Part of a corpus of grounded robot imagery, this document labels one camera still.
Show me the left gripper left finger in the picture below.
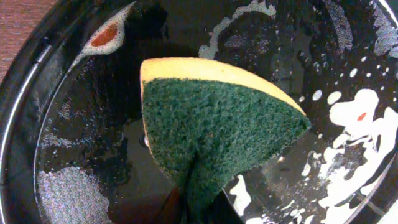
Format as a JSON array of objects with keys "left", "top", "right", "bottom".
[{"left": 154, "top": 187, "right": 188, "bottom": 224}]

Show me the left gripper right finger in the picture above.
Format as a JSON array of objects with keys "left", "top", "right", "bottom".
[{"left": 206, "top": 190, "right": 243, "bottom": 224}]

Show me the green yellow sponge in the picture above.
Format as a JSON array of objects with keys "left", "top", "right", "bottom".
[{"left": 140, "top": 57, "right": 311, "bottom": 221}]

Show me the round black serving tray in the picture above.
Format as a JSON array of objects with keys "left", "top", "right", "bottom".
[{"left": 1, "top": 1, "right": 397, "bottom": 223}]

